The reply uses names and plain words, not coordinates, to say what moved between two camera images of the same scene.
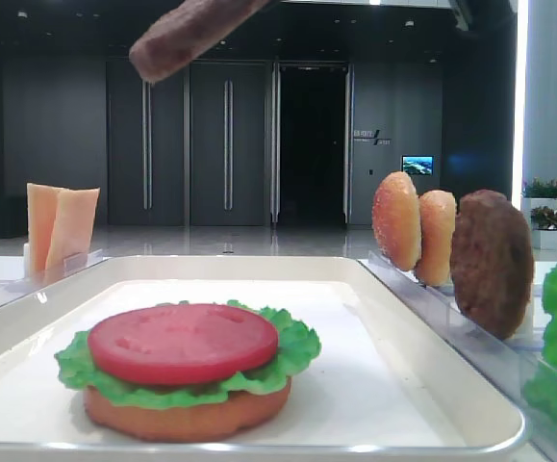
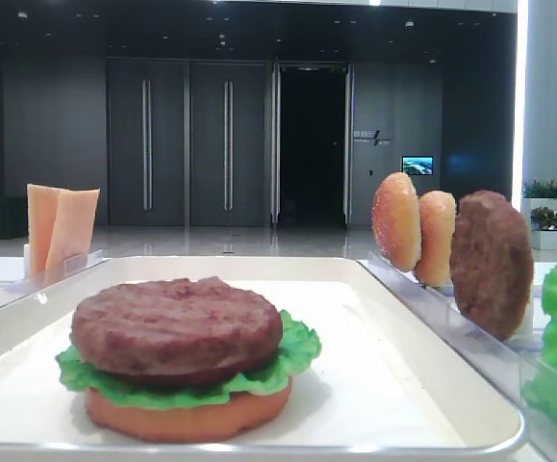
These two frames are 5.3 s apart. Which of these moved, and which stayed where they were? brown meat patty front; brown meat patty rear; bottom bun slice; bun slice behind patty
Moved: brown meat patty front
Stayed: brown meat patty rear; bun slice behind patty; bottom bun slice
